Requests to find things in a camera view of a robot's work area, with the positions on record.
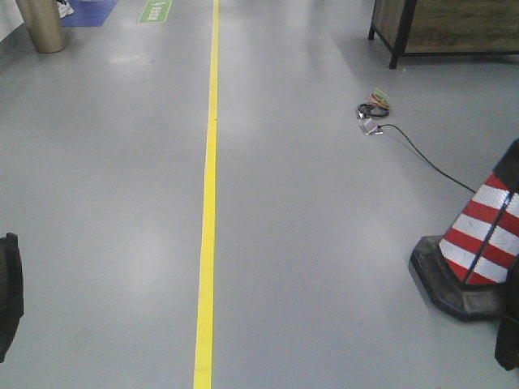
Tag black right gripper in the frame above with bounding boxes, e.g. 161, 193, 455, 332
495, 265, 518, 371

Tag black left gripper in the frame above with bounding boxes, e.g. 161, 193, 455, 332
1, 233, 24, 363

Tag red white traffic cone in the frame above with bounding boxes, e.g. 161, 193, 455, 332
410, 141, 518, 320

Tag beige cylindrical bin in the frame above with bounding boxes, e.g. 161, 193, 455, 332
15, 0, 66, 53

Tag green floor safety sign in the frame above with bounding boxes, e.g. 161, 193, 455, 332
137, 0, 174, 24

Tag black framed wooden crate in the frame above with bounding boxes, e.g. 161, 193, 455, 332
367, 0, 518, 69

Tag black floor cable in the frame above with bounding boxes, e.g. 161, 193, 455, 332
358, 123, 476, 194

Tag coiled colourful cables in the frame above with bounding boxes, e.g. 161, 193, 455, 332
356, 86, 392, 121

